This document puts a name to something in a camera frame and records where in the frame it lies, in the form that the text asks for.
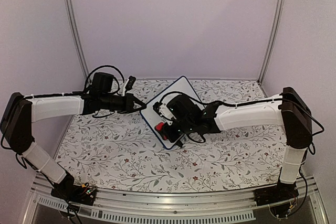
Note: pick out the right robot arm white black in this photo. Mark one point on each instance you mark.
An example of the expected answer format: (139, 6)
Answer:
(286, 110)

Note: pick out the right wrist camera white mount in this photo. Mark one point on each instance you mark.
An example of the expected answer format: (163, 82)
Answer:
(163, 111)

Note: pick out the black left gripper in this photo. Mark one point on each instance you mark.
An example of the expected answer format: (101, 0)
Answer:
(129, 104)

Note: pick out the floral patterned table mat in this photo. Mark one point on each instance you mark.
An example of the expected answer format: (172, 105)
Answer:
(121, 152)

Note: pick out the left aluminium frame post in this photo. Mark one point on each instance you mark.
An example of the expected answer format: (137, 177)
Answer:
(76, 37)

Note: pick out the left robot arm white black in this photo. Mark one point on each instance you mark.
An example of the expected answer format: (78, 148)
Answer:
(25, 115)

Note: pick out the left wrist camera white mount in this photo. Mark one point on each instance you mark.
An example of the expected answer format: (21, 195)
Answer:
(127, 85)

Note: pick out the right aluminium frame post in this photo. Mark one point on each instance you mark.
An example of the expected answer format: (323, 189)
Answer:
(271, 41)

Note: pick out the red whiteboard eraser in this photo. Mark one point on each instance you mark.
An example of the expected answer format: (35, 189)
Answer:
(161, 130)

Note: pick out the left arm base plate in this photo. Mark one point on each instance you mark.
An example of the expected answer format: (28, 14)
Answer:
(83, 194)

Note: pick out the blue-framed whiteboard with writing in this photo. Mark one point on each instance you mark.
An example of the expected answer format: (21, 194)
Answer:
(153, 118)

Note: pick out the aluminium frame post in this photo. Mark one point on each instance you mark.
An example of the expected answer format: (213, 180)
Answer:
(76, 37)
(271, 41)

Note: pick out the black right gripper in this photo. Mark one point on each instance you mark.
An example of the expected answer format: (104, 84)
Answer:
(170, 136)

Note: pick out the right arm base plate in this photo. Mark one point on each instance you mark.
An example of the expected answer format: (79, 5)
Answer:
(276, 193)

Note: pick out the aluminium front rail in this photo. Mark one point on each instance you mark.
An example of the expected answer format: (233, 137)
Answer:
(116, 206)

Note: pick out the black whiteboard stand foot left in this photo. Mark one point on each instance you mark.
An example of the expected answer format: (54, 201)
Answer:
(179, 144)

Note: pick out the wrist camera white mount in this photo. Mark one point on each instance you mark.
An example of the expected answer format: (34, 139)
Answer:
(163, 111)
(127, 85)

